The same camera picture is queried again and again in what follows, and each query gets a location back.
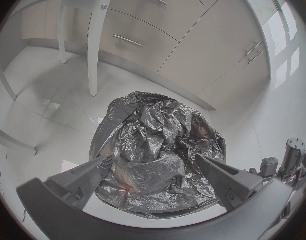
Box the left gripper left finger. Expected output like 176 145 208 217
44 153 115 209

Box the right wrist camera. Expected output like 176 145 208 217
249 156 279 177

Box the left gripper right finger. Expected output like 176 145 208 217
195 153 263 212

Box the black plastic bag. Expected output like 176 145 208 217
89 91 226 214

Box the beige cabinet with drawers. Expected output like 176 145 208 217
22 0 271 111

